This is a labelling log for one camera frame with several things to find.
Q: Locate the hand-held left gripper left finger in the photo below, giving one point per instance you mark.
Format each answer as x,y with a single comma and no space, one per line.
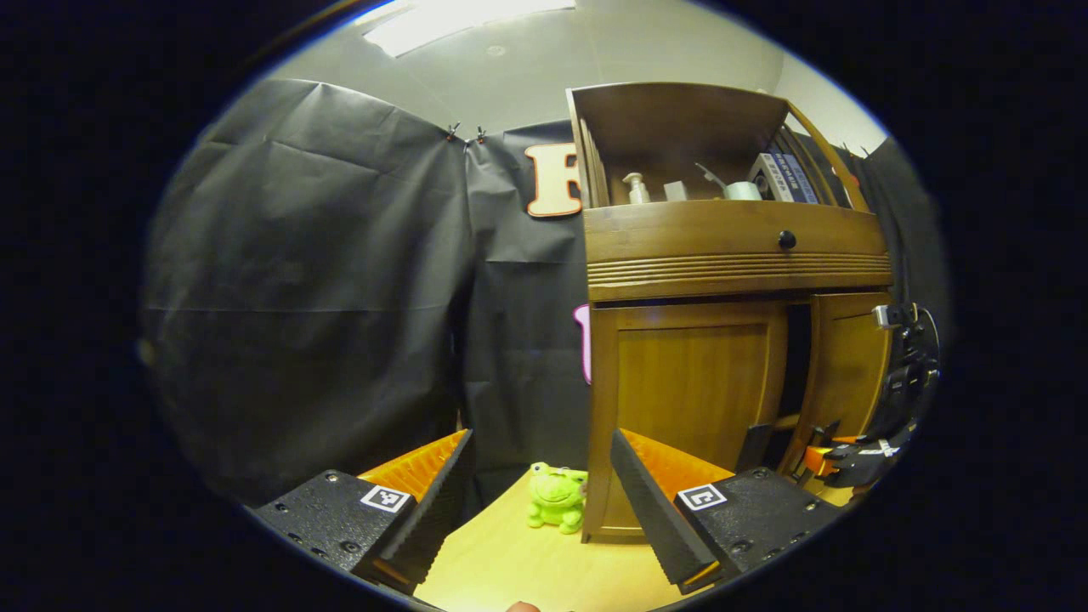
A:
442,501

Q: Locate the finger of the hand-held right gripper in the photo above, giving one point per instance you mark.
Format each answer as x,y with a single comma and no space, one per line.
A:
858,463
824,433

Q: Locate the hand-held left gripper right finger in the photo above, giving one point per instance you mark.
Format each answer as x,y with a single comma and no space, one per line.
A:
650,510

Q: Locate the wooden cabinet door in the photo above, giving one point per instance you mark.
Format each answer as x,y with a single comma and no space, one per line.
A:
850,365
680,391

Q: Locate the wooden double-door shoe cabinet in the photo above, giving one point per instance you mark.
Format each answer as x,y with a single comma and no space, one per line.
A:
671,119

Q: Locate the green frog plush toy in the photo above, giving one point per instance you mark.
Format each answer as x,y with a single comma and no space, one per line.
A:
557,497

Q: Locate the black round drawer knob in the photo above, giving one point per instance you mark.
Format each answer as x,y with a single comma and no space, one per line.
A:
787,240

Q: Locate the light blue book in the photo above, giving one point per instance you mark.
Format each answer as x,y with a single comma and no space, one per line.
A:
807,182

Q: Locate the dark blue book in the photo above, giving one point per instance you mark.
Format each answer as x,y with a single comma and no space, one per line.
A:
792,178

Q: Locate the black backdrop cloth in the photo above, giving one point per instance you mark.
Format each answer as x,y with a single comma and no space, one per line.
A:
323,297

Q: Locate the grey boxed book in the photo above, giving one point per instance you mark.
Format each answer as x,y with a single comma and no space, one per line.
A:
767,178

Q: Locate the white round cup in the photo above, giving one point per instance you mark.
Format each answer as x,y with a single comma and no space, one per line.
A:
744,191

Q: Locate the wooden ribbed drawer front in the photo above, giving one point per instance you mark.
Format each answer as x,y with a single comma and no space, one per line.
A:
680,229

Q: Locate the white scraper tool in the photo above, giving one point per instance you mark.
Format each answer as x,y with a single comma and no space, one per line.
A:
712,176

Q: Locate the small white box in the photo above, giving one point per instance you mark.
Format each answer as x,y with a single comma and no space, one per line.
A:
676,191

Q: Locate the white pump bottle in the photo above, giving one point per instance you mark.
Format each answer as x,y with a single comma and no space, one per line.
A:
636,190

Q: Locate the ceiling light panel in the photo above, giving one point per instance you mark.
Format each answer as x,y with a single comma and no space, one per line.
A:
459,21

